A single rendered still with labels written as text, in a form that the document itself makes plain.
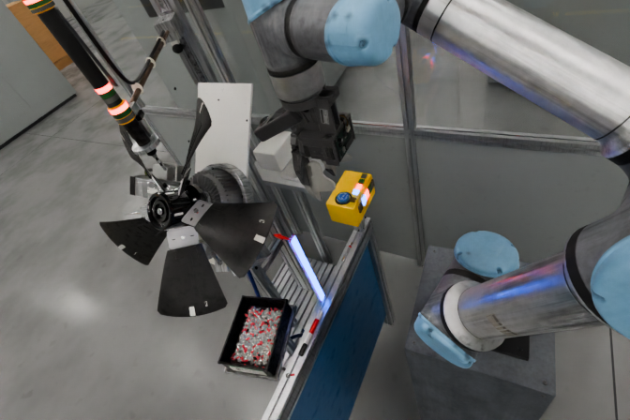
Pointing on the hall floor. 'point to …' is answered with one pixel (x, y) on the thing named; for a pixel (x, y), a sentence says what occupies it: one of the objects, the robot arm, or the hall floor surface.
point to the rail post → (381, 279)
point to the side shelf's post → (312, 225)
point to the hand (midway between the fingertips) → (322, 182)
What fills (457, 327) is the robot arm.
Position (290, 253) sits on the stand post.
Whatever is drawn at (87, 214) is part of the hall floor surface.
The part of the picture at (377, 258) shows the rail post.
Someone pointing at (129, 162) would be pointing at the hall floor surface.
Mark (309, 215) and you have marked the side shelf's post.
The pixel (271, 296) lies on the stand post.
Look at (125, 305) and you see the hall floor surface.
